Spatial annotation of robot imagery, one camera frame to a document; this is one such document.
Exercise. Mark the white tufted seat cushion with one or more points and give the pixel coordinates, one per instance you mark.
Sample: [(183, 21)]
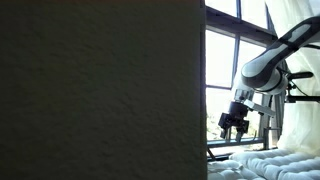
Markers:
[(286, 163), (223, 173)]

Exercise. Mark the grey camera tripod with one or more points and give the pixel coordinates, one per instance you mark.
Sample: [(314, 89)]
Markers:
[(270, 133)]

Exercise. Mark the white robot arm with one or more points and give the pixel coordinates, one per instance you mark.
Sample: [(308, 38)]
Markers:
[(263, 70)]

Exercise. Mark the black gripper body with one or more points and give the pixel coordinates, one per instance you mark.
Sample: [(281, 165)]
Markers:
[(236, 116)]

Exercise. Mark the dark window frame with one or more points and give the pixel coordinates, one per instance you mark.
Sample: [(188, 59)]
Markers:
[(233, 25)]

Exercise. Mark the white sheer curtain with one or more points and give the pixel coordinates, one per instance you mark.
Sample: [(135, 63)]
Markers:
[(300, 133)]

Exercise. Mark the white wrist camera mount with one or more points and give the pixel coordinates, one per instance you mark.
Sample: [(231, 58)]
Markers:
[(261, 108)]

